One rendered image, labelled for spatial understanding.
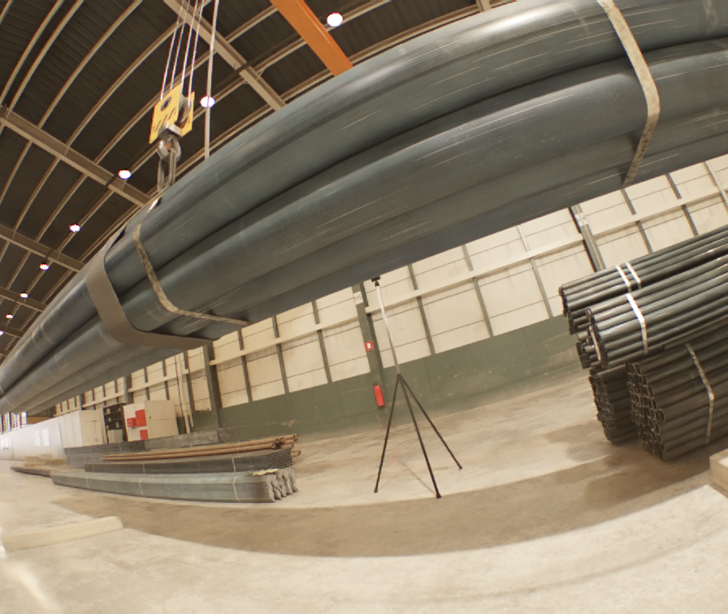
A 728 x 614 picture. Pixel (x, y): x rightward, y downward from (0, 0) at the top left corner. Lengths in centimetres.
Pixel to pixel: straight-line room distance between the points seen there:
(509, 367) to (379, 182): 825
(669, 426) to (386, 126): 153
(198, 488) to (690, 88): 410
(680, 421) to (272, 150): 173
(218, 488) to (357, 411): 672
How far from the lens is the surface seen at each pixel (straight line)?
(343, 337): 1022
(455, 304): 927
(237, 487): 345
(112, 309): 133
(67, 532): 307
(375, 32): 1035
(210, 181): 93
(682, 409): 172
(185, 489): 406
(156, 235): 108
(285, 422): 1115
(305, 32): 645
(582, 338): 226
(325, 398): 1031
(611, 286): 231
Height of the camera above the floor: 65
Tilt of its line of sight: 15 degrees up
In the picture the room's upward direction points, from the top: 13 degrees counter-clockwise
